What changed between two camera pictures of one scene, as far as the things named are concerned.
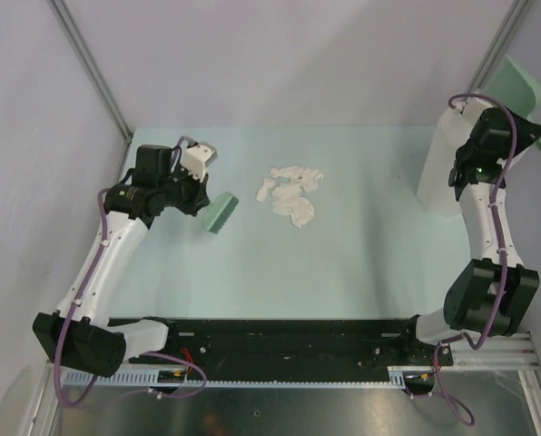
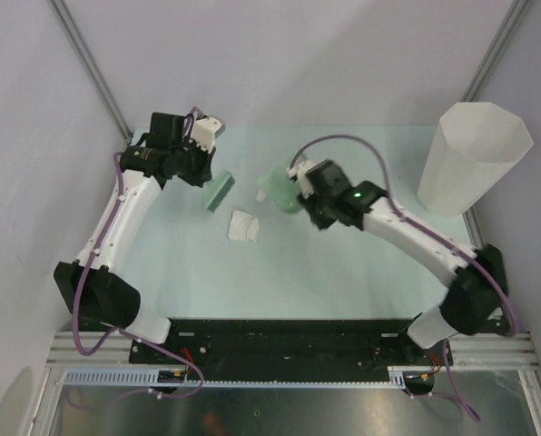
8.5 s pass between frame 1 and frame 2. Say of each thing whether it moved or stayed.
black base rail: stayed
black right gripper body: moved
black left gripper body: moved
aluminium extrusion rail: stayed
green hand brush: moved
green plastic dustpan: moved
